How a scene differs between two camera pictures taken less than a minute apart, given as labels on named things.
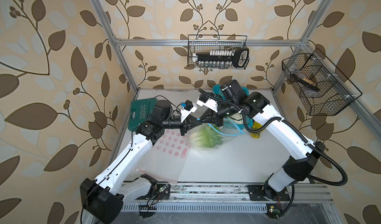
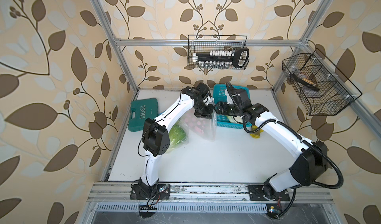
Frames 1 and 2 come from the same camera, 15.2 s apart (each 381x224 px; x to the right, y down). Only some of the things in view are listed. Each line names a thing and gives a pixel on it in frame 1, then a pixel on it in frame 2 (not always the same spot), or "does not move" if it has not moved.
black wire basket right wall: (322, 88) does not move
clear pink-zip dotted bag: (166, 159) to (200, 128)
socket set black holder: (238, 57) does not move
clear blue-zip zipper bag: (206, 137) to (178, 136)
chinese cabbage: (207, 137) to (177, 135)
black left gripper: (185, 125) to (209, 113)
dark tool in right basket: (305, 82) does not move
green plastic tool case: (140, 112) does not move
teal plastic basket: (238, 123) does not move
